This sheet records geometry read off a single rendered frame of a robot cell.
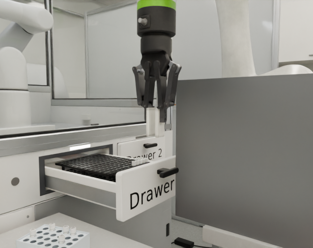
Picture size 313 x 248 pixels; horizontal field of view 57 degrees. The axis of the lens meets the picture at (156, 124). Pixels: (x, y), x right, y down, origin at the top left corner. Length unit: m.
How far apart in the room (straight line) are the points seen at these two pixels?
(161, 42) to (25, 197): 0.54
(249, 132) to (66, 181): 0.49
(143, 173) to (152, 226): 0.66
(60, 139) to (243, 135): 0.53
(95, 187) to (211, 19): 1.96
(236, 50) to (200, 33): 1.52
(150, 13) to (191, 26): 1.88
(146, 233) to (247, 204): 0.67
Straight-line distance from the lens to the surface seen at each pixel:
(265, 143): 0.69
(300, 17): 3.96
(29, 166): 0.86
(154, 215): 1.34
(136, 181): 0.68
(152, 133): 0.71
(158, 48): 0.67
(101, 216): 1.08
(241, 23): 1.02
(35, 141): 0.86
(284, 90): 0.67
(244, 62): 0.99
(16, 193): 0.86
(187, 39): 2.54
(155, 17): 0.67
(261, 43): 2.28
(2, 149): 0.82
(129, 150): 1.09
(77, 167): 0.84
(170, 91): 0.66
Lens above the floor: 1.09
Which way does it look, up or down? 5 degrees down
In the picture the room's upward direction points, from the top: straight up
